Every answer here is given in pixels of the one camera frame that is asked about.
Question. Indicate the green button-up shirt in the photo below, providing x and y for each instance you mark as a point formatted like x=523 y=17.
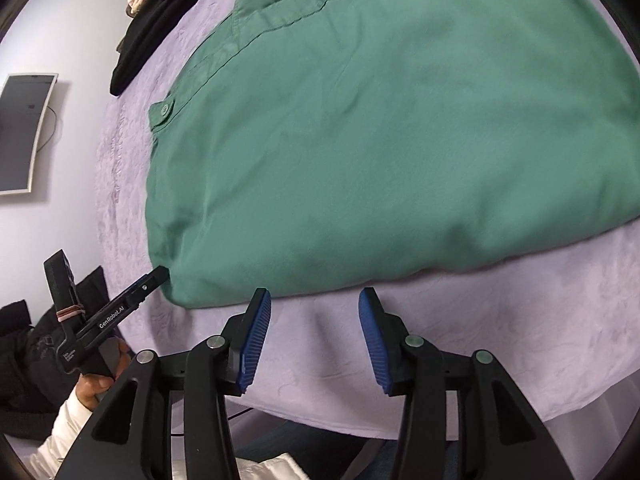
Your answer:
x=313 y=145

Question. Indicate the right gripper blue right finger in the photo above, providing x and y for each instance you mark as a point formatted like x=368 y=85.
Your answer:
x=500 y=434

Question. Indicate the person's left hand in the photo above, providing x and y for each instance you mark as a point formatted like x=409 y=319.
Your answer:
x=90 y=387

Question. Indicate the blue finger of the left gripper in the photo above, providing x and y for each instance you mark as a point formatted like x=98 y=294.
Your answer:
x=136 y=293

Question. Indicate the black folded garment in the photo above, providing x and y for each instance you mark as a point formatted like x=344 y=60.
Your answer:
x=146 y=32

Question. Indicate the white sleeve left forearm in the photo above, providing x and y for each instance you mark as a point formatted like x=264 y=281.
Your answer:
x=47 y=460

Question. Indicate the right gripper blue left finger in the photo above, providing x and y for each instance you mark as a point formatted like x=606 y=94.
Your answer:
x=128 y=435

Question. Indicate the purple embossed bed blanket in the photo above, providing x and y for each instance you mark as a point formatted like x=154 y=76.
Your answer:
x=564 y=324

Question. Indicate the wall-mounted monitor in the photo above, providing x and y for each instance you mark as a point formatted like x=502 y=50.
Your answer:
x=24 y=100

